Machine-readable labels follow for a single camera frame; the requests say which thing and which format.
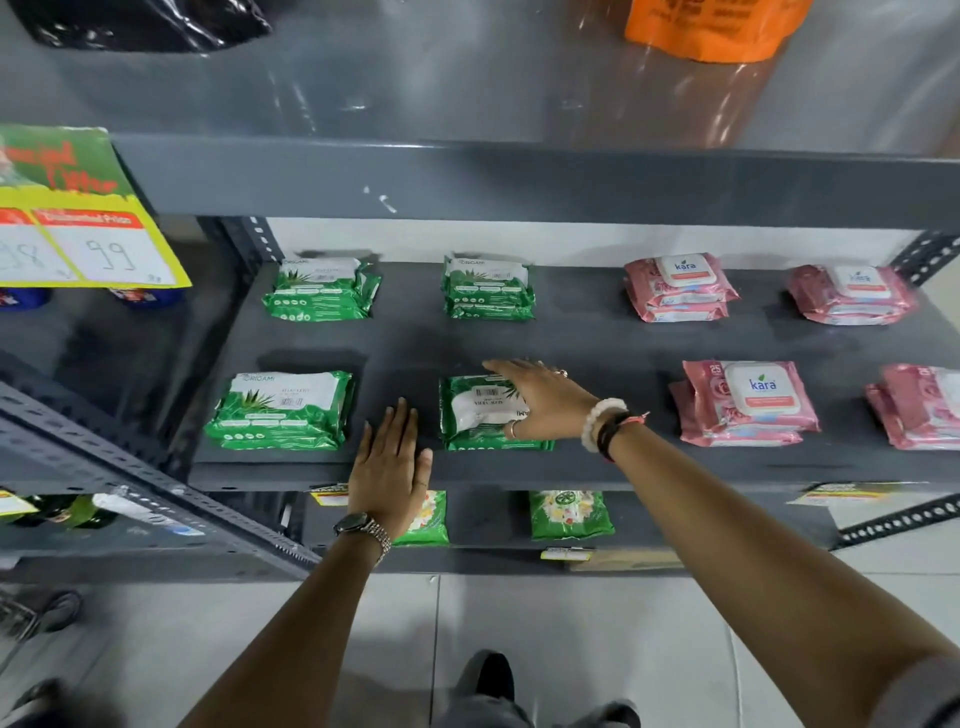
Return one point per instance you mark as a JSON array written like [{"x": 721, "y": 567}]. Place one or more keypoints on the black plastic bag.
[{"x": 142, "y": 22}]

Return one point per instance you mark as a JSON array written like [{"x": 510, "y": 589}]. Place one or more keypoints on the person's left little finger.
[{"x": 365, "y": 446}]

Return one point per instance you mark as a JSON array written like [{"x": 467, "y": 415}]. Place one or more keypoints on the yellow shelf price tag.
[
  {"x": 15, "y": 504},
  {"x": 566, "y": 554},
  {"x": 840, "y": 493},
  {"x": 330, "y": 495}
]

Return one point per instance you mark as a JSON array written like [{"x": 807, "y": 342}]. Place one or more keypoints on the person's grey sleeve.
[{"x": 922, "y": 694}]

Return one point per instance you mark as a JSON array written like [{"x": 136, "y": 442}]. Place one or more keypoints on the grey slotted metal rack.
[{"x": 112, "y": 465}]

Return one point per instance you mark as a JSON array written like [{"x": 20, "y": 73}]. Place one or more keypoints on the person's left thumb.
[{"x": 426, "y": 471}]

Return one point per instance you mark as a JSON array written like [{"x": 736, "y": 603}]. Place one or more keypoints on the person's left middle finger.
[{"x": 400, "y": 427}]

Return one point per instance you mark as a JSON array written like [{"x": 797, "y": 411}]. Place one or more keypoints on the green wet wipes pack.
[
  {"x": 487, "y": 313},
  {"x": 322, "y": 292},
  {"x": 469, "y": 416},
  {"x": 487, "y": 281},
  {"x": 281, "y": 412}
]

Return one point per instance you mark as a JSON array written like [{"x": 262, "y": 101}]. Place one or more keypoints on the person's left forearm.
[{"x": 300, "y": 637}]

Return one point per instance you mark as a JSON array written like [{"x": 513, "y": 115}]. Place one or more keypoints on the person's right forearm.
[{"x": 750, "y": 555}]

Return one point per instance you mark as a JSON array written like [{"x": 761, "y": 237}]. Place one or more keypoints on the person's grey trousers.
[{"x": 525, "y": 714}]

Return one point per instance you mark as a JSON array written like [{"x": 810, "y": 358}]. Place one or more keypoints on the green floral packet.
[
  {"x": 570, "y": 514},
  {"x": 429, "y": 521}
]

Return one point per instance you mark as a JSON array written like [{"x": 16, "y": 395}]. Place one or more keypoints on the metal trolley part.
[{"x": 41, "y": 615}]

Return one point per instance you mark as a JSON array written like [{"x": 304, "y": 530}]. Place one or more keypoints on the green and yellow price sign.
[{"x": 82, "y": 210}]

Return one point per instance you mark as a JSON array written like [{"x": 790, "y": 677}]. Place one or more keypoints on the blue product container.
[
  {"x": 146, "y": 297},
  {"x": 22, "y": 298}
]

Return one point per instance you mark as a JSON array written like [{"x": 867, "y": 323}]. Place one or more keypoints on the person's right hand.
[{"x": 551, "y": 405}]

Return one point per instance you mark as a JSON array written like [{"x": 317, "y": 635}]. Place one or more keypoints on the person's left hand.
[{"x": 386, "y": 480}]

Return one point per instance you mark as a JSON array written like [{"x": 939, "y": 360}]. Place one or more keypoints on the orange plastic bag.
[{"x": 712, "y": 26}]

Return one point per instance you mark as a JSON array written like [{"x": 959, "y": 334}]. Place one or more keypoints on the pink wet wipes pack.
[
  {"x": 679, "y": 277},
  {"x": 889, "y": 427},
  {"x": 750, "y": 394},
  {"x": 697, "y": 435},
  {"x": 855, "y": 318},
  {"x": 851, "y": 289},
  {"x": 682, "y": 315},
  {"x": 926, "y": 397}
]

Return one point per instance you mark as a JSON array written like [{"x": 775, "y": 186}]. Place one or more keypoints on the person's black shoe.
[{"x": 486, "y": 675}]

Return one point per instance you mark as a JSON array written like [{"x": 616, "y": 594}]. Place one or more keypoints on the person's right thumb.
[{"x": 514, "y": 429}]

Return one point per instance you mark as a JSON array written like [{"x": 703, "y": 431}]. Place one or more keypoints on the silver wristwatch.
[{"x": 364, "y": 527}]

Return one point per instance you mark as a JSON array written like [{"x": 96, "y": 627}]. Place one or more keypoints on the grey metal shelving rack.
[{"x": 525, "y": 187}]

